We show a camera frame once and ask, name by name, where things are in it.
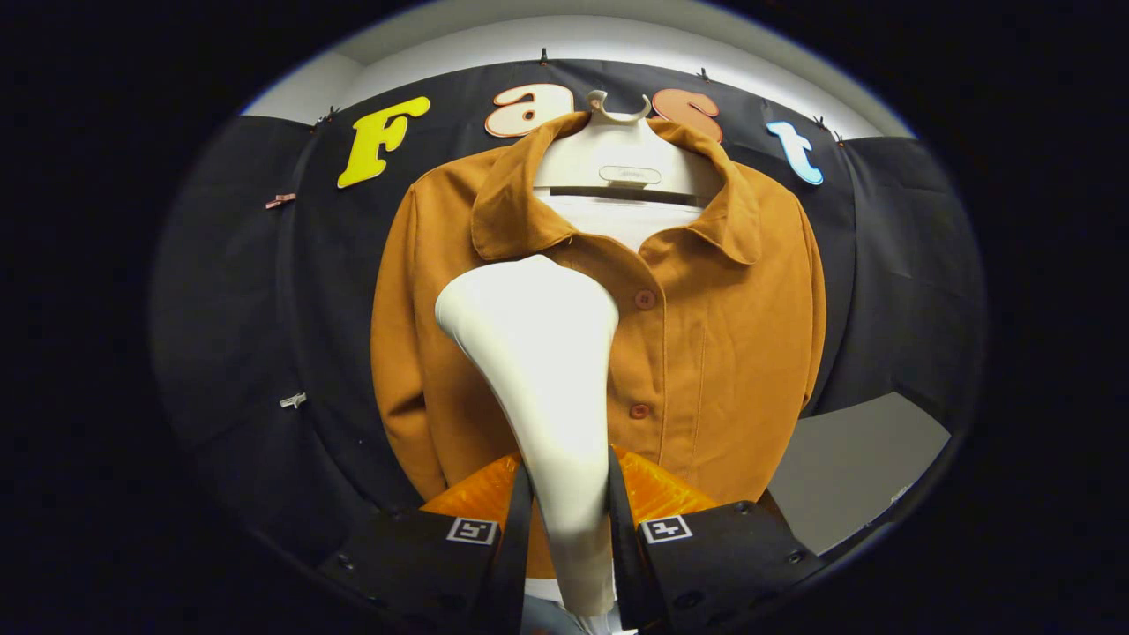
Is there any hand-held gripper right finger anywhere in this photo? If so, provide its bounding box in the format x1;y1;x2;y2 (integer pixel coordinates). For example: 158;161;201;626
607;445;830;631

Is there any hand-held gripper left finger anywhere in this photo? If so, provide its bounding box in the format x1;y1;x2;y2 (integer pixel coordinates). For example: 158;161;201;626
318;452;535;635

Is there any orange button shirt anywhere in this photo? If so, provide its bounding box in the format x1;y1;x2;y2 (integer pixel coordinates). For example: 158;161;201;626
370;112;827;579

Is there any white plastic garment hanger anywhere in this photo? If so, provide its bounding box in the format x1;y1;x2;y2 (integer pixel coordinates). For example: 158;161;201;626
533;89;715;199

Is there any black backdrop cloth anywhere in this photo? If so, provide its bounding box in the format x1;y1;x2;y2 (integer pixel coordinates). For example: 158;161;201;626
152;59;984;565

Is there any row of black clips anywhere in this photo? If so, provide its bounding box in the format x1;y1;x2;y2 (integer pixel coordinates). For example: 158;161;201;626
313;49;846;144

